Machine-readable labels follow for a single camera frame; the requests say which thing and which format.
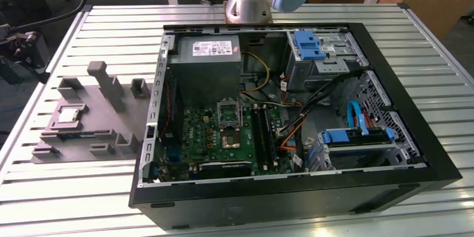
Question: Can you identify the yellow wire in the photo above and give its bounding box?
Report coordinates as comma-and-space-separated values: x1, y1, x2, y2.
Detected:
239, 52, 271, 93

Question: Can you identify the CPU socket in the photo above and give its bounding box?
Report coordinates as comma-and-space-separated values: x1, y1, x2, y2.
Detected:
220, 133, 241, 150

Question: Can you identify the grey power supply unit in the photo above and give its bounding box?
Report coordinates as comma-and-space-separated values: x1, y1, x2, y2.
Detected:
168, 34, 244, 105

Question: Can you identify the black PC case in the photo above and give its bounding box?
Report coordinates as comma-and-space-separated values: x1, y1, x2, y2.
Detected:
126, 22, 463, 231

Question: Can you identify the green motherboard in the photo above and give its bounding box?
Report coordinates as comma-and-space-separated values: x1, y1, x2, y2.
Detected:
153, 100, 296, 183

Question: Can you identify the red data wire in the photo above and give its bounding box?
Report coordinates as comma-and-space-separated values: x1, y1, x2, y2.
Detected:
360, 109, 375, 130

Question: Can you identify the grey parts rack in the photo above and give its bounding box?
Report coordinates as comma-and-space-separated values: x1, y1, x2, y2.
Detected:
29, 60, 155, 165

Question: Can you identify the blue flat data wire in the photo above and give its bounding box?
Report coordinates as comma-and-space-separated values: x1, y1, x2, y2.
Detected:
347, 100, 370, 135

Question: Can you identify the silver disk bay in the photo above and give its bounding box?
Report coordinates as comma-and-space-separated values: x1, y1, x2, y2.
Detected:
316, 130, 427, 172

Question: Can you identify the metal locking lever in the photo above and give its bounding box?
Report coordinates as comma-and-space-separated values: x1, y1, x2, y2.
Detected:
239, 94, 247, 132

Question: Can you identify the metal socket cover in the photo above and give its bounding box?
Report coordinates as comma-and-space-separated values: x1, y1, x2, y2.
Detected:
215, 98, 244, 132

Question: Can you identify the hard disk in blue carrier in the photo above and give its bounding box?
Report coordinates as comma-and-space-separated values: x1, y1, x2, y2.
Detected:
320, 127, 395, 147

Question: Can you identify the black RAM slot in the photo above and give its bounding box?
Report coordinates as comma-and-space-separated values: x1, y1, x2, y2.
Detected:
261, 104, 280, 168
251, 104, 269, 170

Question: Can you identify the silver CPU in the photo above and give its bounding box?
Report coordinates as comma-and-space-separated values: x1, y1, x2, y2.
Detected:
58, 108, 80, 123

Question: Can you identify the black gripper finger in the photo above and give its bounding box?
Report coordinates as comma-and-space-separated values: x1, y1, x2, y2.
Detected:
32, 34, 52, 83
0, 55, 21, 85

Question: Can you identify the RAM stick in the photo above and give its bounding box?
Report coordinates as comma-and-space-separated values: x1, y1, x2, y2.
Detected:
56, 130, 98, 140

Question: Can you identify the orange wire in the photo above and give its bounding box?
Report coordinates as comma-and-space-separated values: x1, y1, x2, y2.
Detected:
279, 127, 299, 153

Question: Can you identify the black graphics card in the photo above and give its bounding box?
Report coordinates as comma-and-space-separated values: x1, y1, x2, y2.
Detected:
187, 160, 253, 180

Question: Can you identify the silver drive cage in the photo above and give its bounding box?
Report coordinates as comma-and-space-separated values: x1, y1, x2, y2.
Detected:
285, 30, 370, 91

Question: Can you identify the blue plastic drive bracket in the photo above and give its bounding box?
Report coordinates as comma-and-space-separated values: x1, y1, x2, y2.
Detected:
293, 31, 320, 61

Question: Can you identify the black cable bundle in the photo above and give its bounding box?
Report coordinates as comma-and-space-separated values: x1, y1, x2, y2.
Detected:
276, 70, 363, 135

